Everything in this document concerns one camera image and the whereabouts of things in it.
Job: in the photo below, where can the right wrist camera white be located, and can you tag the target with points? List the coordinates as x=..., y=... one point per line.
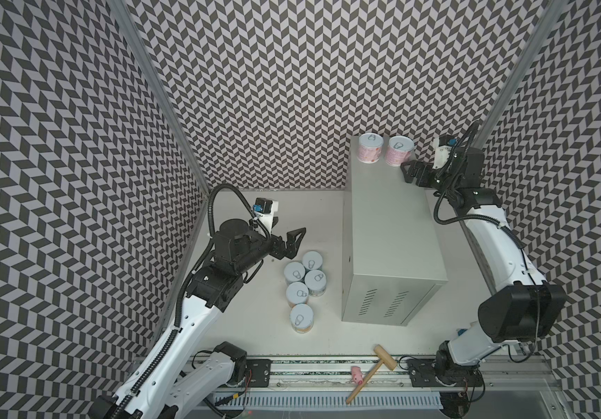
x=443, y=146

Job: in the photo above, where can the small pink toy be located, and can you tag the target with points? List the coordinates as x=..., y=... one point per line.
x=356, y=375

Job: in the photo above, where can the wooden mallet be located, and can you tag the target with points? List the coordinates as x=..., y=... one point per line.
x=384, y=359

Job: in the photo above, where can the can teal label right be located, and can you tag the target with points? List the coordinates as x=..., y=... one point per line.
x=316, y=282

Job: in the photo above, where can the can teal label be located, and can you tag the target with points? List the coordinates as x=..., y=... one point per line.
x=316, y=282
x=312, y=261

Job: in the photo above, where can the aluminium rail frame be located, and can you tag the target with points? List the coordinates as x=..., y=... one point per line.
x=511, y=390

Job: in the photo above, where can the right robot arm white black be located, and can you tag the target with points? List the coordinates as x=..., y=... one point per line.
x=523, y=305

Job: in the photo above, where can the pink label can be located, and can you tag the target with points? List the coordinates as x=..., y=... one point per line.
x=370, y=147
x=399, y=150

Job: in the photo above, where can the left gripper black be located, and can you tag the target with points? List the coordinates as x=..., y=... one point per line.
x=291, y=249

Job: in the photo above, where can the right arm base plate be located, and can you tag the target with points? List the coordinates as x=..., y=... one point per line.
x=424, y=374

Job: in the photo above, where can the grey metal cabinet box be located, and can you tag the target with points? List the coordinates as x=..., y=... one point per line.
x=391, y=259

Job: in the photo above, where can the can teal label back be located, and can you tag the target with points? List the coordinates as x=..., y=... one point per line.
x=312, y=261

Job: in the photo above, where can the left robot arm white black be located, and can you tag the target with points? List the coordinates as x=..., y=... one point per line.
x=240, y=238

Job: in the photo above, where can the white vent grille strip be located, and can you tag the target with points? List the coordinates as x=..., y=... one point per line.
x=336, y=401

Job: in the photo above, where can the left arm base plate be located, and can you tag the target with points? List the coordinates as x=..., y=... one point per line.
x=252, y=373

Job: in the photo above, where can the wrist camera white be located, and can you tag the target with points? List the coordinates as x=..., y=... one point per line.
x=443, y=146
x=265, y=207

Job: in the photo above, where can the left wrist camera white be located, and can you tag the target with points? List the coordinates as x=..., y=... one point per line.
x=265, y=207

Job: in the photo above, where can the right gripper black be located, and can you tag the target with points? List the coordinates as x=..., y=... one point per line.
x=425, y=173

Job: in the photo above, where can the orange label can front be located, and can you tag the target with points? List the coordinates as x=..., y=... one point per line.
x=302, y=318

